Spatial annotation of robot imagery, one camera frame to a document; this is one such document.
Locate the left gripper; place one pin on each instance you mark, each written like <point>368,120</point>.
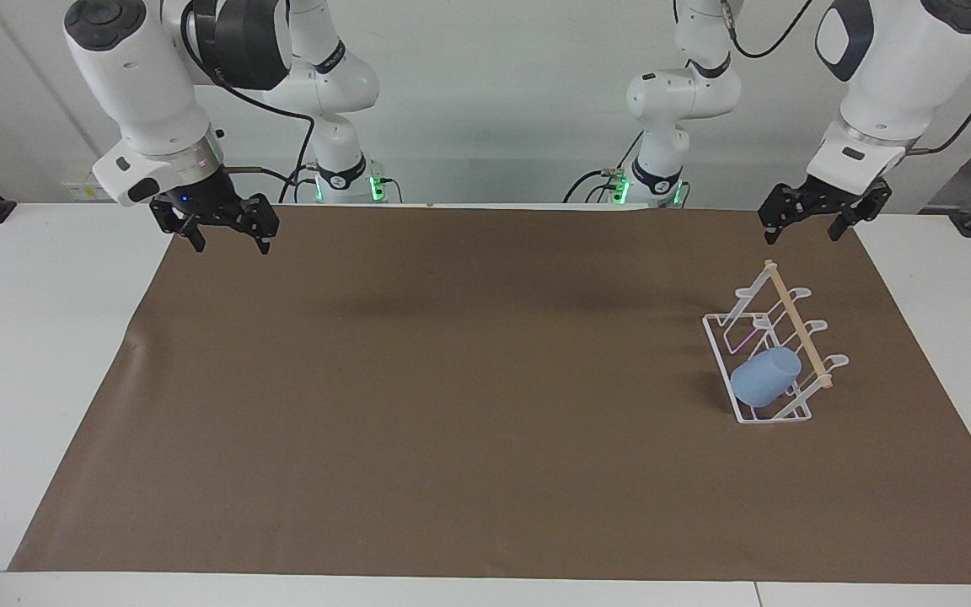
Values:
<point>848,198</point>

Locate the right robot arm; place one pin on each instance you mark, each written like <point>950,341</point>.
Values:
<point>144,80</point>

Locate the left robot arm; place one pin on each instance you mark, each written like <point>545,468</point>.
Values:
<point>890,84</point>

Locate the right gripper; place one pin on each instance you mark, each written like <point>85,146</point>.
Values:
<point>199,201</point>

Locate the light blue cup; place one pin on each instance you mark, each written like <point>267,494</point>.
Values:
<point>765,377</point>

